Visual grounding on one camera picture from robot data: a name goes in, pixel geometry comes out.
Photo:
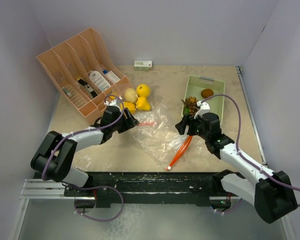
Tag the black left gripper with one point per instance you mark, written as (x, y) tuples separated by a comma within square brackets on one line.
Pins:
[(129, 122)]

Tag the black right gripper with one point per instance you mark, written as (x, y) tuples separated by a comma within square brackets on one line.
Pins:
[(189, 122)]

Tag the yellow fake pear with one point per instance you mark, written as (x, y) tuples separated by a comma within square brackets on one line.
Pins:
[(142, 104)]

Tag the fake brown grape bunch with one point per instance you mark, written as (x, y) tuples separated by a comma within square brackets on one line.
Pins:
[(190, 106)]

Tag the clear zip bag brown food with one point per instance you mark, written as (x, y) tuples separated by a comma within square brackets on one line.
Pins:
[(158, 137)]

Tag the brown fake kiwi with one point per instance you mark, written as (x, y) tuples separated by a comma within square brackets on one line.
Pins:
[(206, 93)]

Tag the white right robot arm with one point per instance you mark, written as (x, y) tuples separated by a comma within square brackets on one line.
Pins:
[(269, 192)]

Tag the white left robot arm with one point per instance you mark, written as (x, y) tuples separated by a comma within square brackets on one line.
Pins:
[(55, 155)]

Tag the yellow fake pepper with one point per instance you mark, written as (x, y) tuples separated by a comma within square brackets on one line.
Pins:
[(130, 106)]

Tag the beige fake potato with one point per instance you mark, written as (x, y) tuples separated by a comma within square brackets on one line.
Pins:
[(130, 95)]

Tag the yellow fake lemon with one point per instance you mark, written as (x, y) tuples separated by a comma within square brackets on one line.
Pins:
[(143, 90)]

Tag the green perforated plastic basket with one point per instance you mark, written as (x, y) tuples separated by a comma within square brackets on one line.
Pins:
[(200, 88)]

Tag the black yellow tool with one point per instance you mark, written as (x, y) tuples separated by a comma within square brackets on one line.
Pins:
[(87, 88)]

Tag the white lotion bottle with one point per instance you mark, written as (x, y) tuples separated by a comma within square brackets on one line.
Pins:
[(99, 81)]

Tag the white blue cap tube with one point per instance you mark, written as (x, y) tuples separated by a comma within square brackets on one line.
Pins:
[(111, 76)]

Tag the small green white box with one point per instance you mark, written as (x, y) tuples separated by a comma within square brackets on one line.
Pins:
[(143, 65)]

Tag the small clear vial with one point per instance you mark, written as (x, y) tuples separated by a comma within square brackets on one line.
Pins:
[(67, 92)]

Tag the pink plastic file organizer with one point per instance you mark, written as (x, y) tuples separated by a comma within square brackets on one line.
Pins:
[(76, 58)]

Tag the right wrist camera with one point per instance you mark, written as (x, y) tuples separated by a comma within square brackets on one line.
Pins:
[(202, 108)]

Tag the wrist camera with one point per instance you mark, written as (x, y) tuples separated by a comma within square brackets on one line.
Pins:
[(202, 108), (113, 102)]

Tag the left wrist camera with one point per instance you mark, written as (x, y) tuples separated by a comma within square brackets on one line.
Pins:
[(113, 102)]

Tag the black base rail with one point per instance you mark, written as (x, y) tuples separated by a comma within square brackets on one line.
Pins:
[(202, 189)]

